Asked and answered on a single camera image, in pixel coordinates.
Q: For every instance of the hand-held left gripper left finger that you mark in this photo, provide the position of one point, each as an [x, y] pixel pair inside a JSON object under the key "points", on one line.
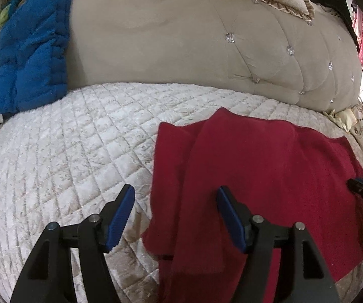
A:
{"points": [[119, 217]]}

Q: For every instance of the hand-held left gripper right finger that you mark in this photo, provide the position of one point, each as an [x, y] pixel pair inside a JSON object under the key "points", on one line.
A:
{"points": [[232, 217]]}

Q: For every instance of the red garment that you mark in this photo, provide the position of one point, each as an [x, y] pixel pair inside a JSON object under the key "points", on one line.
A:
{"points": [[263, 164]]}

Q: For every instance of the knit glove with yellow cuff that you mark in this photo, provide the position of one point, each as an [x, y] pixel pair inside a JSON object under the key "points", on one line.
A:
{"points": [[342, 118]]}

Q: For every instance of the cream quilted bed cover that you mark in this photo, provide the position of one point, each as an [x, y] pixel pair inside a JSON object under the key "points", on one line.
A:
{"points": [[67, 151]]}

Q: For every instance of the tufted beige headboard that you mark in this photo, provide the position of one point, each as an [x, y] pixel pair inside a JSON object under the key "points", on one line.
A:
{"points": [[168, 44]]}

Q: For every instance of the blue quilted towel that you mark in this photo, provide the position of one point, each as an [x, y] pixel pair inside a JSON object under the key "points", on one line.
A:
{"points": [[29, 53]]}

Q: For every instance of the dark cloth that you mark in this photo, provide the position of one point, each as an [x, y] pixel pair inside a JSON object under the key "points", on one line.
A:
{"points": [[336, 0]]}

